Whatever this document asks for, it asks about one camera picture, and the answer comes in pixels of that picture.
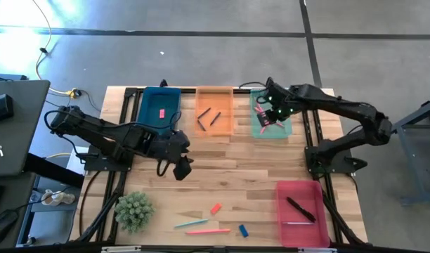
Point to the red translucent bin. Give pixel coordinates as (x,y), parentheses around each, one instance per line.
(299,235)

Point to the orange eraser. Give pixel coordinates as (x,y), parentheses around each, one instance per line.
(216,208)

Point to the pink eraser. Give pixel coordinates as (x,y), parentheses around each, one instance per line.
(162,113)

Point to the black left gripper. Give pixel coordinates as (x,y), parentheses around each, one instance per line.
(173,145)

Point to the blue eraser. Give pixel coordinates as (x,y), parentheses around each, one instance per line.
(243,231)

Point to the grey metal cart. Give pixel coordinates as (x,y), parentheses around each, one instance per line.
(408,161)

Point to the green artificial plant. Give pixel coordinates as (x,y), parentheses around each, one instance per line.
(134,212)

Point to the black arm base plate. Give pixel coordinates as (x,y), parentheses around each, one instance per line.
(92,165)
(311,167)

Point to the orange translucent bin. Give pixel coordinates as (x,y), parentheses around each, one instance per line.
(222,102)

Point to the black computer mouse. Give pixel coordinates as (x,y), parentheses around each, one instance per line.
(2,226)

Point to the black pen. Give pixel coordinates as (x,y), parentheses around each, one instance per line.
(298,207)
(305,215)

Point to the teal translucent bin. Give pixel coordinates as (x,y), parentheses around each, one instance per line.
(281,133)

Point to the black desk beam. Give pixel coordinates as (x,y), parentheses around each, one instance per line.
(53,172)

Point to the silver metal bracket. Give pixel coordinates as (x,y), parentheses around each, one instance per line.
(318,250)
(120,249)

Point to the blue plastic bin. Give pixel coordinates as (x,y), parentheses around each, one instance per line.
(155,102)

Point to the pink pen orange cap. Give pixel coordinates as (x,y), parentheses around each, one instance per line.
(208,232)

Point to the black aluminium table frame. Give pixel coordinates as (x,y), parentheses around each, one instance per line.
(304,133)

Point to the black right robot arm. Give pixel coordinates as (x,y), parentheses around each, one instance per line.
(334,102)

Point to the purple pen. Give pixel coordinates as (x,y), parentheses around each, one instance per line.
(294,223)

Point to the teal pen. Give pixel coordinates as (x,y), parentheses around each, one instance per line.
(191,223)

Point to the black box device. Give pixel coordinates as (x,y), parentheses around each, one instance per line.
(0,109)

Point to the dark grey desk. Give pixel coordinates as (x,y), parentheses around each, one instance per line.
(18,133)

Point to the yellow plug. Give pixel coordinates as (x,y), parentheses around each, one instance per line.
(73,93)

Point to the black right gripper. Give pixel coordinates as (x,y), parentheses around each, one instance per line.
(280,100)

